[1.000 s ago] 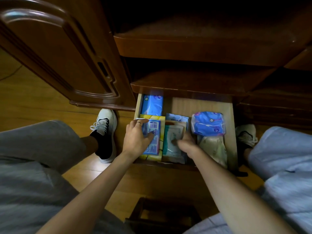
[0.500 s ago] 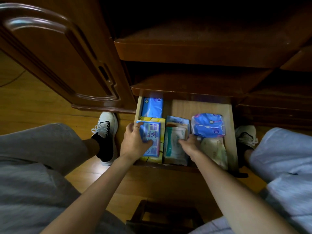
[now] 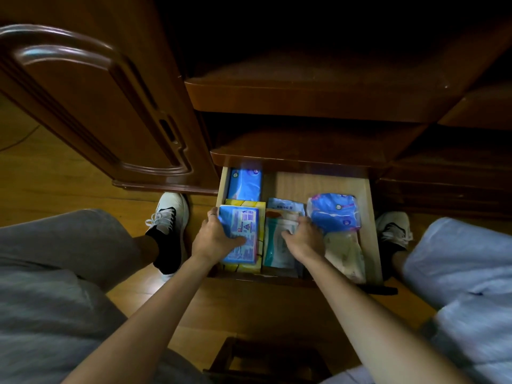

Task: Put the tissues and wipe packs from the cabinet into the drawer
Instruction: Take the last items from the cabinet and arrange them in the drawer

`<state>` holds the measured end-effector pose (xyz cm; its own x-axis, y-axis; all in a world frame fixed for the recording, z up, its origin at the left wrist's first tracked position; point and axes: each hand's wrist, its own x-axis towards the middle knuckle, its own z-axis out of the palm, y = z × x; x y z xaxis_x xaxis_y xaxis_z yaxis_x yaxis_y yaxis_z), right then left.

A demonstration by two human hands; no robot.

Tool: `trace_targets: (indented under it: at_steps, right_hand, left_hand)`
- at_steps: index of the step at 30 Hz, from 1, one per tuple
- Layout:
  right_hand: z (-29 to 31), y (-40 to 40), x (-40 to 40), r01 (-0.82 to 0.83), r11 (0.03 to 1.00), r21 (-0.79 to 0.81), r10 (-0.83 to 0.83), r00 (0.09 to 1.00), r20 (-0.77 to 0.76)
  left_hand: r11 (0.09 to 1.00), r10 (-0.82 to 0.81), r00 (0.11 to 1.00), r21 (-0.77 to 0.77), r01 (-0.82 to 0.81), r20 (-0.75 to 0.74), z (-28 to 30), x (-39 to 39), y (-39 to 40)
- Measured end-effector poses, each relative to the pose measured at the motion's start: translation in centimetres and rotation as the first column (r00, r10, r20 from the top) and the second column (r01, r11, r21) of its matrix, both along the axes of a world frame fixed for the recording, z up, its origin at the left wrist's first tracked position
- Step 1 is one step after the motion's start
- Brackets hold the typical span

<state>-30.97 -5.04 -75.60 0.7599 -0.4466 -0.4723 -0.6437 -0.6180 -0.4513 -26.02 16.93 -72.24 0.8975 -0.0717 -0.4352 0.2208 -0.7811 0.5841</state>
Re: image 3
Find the person's left hand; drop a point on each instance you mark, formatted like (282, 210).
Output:
(210, 240)

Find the person's right forearm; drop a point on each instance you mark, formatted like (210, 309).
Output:
(376, 327)

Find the blue tissue packet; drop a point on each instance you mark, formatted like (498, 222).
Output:
(244, 220)

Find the yellow cardboard box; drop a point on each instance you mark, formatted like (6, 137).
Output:
(260, 219)

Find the blue and white plastic pack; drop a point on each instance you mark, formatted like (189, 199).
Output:
(335, 213)

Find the dark wooden stool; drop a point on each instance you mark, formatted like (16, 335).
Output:
(264, 361)

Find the person's left leg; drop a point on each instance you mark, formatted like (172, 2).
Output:
(144, 251)

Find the pale blue flat pouch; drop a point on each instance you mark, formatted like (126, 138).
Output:
(284, 205)

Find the light blue tissue pack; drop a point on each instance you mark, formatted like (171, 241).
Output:
(244, 183)

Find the teal and white pouch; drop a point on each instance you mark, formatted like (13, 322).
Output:
(276, 247)

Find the person's left forearm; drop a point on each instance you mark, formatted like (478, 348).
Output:
(144, 323)

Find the dark wooden cabinet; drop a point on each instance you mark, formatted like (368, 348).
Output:
(320, 95)

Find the beige plastic packet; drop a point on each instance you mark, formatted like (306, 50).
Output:
(346, 255)

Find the grey shorts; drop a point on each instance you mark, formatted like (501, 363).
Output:
(48, 299)

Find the person's right leg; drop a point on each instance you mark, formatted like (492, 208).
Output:
(400, 263)

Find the wooden cabinet door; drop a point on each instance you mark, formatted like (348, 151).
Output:
(92, 99)

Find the person's right thumb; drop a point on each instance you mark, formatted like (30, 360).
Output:
(288, 237)

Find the person's right hand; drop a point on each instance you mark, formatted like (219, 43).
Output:
(307, 243)

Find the wooden drawer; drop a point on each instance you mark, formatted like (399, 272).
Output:
(372, 235)

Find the white and black shoe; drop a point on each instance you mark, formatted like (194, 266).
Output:
(170, 219)
(394, 231)

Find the person's left thumb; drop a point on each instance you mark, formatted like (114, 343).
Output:
(236, 241)

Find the person's leg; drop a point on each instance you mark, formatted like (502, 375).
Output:
(144, 251)
(400, 263)

